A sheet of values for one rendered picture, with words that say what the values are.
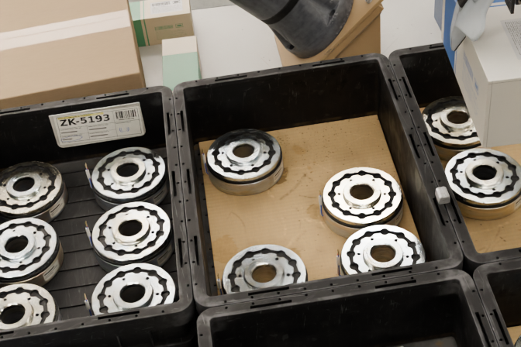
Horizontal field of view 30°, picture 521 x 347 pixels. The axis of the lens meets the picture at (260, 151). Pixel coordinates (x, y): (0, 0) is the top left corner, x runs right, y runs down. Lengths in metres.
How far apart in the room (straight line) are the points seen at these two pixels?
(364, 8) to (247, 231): 0.46
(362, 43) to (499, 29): 0.55
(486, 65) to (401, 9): 0.85
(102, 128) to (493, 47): 0.59
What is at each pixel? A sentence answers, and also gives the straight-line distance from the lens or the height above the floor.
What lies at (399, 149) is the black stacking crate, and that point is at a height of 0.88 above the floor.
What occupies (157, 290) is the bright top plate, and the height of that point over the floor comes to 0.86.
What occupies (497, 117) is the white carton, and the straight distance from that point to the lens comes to 1.03.
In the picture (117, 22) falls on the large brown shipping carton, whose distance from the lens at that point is 1.54.
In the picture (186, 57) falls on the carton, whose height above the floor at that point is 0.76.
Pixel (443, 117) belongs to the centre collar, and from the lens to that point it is 1.36.
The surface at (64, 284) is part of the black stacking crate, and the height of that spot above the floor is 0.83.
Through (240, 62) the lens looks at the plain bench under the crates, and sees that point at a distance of 1.75.
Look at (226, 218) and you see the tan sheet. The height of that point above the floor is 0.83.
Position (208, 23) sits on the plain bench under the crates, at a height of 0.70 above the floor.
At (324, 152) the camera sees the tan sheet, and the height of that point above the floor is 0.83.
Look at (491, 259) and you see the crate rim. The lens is 1.09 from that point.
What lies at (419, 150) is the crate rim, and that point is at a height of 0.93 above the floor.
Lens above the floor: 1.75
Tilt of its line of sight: 42 degrees down
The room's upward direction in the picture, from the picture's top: 7 degrees counter-clockwise
